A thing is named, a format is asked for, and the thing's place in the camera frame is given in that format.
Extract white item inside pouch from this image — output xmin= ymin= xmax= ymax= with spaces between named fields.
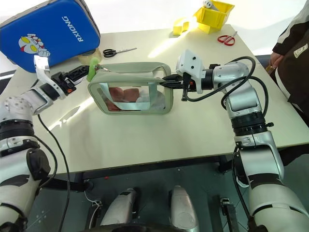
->
xmin=135 ymin=88 xmax=167 ymax=110

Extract silver robot leg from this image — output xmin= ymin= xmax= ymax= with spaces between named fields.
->
xmin=99 ymin=187 xmax=141 ymax=228
xmin=168 ymin=185 xmax=200 ymax=232

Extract blue hard case with cartoon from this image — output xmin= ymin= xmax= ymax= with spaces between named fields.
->
xmin=0 ymin=0 xmax=101 ymax=73

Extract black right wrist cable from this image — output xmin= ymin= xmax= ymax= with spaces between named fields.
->
xmin=181 ymin=56 xmax=269 ymax=122

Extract person in dark jacket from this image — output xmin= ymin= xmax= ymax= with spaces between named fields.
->
xmin=269 ymin=0 xmax=309 ymax=167

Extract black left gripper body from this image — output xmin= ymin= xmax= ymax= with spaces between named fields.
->
xmin=50 ymin=71 xmax=77 ymax=95

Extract red item inside pouch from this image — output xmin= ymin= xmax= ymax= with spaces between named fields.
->
xmin=105 ymin=87 xmax=141 ymax=111

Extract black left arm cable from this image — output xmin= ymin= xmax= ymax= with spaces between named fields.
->
xmin=37 ymin=113 xmax=71 ymax=232

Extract red handled scissors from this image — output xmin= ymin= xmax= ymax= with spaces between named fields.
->
xmin=217 ymin=30 xmax=238 ymax=46

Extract silver left robot leg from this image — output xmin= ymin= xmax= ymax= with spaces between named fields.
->
xmin=99 ymin=187 xmax=141 ymax=228

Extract silver right robot leg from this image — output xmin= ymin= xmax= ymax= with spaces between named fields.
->
xmin=168 ymin=185 xmax=200 ymax=232

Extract clear tape roll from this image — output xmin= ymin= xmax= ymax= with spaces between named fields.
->
xmin=77 ymin=48 xmax=102 ymax=65

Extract yellow plastic piece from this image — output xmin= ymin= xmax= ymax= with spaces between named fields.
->
xmin=172 ymin=16 xmax=197 ymax=36

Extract person's bare hand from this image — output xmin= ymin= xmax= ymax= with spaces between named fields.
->
xmin=270 ymin=51 xmax=282 ymax=67

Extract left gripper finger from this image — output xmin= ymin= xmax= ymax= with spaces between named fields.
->
xmin=71 ymin=73 xmax=89 ymax=86
xmin=68 ymin=65 xmax=89 ymax=76

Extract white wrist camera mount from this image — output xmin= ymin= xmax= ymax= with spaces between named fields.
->
xmin=175 ymin=49 xmax=206 ymax=94
xmin=33 ymin=55 xmax=66 ymax=100

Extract yellow plastic bin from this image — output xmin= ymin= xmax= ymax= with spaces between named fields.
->
xmin=193 ymin=0 xmax=235 ymax=35

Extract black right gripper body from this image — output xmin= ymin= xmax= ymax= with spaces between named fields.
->
xmin=179 ymin=72 xmax=195 ymax=98

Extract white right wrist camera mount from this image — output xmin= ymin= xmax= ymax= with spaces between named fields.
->
xmin=175 ymin=49 xmax=206 ymax=94

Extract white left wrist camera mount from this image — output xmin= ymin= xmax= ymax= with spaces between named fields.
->
xmin=33 ymin=55 xmax=66 ymax=100

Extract green pouch with clear window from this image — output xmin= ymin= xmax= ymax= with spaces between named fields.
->
xmin=87 ymin=61 xmax=174 ymax=116

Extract dark metal table frame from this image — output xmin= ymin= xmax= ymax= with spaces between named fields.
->
xmin=41 ymin=154 xmax=230 ymax=193

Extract black floor stand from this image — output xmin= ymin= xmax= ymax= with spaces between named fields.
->
xmin=212 ymin=194 xmax=238 ymax=232

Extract white grey object in bin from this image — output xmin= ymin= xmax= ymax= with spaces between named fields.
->
xmin=202 ymin=0 xmax=222 ymax=12

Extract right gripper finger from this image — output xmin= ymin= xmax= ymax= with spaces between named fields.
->
xmin=159 ymin=82 xmax=184 ymax=89
xmin=162 ymin=74 xmax=184 ymax=83

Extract thin white floor cable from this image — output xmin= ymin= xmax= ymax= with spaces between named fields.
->
xmin=84 ymin=192 xmax=102 ymax=228

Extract black handled scissors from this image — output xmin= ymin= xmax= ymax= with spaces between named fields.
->
xmin=102 ymin=47 xmax=138 ymax=58

